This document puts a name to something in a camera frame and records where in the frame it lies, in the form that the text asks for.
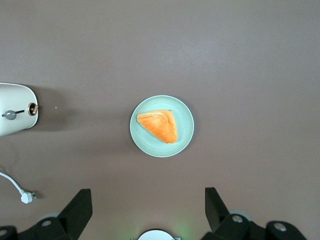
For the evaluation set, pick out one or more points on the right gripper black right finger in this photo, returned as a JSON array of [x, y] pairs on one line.
[[237, 230]]

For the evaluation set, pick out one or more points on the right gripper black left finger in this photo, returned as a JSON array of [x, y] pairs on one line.
[[50, 230]]

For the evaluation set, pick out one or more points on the grey toaster lever knob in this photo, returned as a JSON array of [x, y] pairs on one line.
[[10, 115]]

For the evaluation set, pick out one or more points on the cream white toaster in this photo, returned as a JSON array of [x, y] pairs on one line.
[[15, 97]]

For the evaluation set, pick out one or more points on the brown toaster dial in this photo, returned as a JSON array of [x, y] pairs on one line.
[[32, 109]]

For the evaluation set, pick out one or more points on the pale green round plate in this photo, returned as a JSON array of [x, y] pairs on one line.
[[150, 145]]

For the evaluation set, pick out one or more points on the triangular orange toast piece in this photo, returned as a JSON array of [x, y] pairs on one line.
[[161, 126]]

